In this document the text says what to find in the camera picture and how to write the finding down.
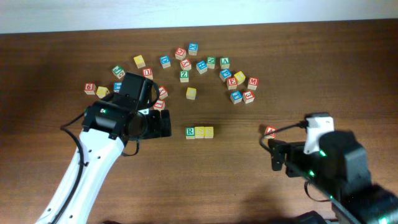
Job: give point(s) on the yellow block top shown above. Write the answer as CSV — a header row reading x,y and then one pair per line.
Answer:
x,y
139,61

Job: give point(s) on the yellow block centre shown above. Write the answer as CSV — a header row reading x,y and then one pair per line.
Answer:
x,y
191,93

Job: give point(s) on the green J block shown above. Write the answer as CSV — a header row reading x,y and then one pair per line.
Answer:
x,y
118,71

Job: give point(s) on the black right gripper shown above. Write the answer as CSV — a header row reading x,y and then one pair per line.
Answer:
x,y
284,155

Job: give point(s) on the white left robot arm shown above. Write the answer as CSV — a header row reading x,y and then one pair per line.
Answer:
x,y
108,125

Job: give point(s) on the green Z block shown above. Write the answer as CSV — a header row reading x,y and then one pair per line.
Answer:
x,y
184,76

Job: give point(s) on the red A block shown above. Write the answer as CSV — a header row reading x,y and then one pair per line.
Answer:
x,y
270,132

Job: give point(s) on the red 3 block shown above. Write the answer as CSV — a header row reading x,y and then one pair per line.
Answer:
x,y
248,96

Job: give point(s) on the blue P block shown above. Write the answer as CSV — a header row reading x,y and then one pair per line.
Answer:
x,y
225,74

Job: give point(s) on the blue H block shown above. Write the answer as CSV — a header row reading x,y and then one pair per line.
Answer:
x,y
201,67

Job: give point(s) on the blue D block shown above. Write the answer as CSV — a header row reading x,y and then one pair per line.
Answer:
x,y
165,61

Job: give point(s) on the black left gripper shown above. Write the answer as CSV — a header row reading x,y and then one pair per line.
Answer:
x,y
165,123

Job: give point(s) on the red C block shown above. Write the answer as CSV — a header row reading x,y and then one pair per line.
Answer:
x,y
180,53

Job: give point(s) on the red U block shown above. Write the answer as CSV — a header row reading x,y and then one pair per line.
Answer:
x,y
147,73

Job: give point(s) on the red E block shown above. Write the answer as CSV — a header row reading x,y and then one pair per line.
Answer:
x,y
231,83

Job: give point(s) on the yellow block far left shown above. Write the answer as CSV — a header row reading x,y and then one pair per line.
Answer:
x,y
102,91

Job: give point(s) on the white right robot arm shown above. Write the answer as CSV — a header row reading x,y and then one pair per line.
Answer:
x,y
340,171

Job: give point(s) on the green R block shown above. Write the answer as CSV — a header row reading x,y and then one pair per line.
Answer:
x,y
190,133

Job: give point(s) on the blue X block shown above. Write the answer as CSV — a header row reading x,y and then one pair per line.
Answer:
x,y
192,48

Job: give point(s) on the blue F block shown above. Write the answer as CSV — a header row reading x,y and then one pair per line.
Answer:
x,y
236,97

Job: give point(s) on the yellow S block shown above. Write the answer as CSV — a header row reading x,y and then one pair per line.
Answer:
x,y
209,132
199,132

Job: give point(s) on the green V block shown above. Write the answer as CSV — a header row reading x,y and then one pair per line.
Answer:
x,y
224,62

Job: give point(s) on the green N block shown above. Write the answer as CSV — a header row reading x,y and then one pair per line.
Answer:
x,y
210,62

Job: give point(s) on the blue block left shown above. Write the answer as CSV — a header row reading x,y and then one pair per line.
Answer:
x,y
117,87

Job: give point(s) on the red M block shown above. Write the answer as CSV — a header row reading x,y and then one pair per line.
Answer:
x,y
253,83

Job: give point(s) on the red Y block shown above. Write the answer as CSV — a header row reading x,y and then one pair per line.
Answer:
x,y
186,64

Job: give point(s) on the red 6 block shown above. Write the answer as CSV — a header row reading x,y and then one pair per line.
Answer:
x,y
90,88

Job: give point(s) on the red K block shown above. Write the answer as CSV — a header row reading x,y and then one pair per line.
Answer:
x,y
163,93

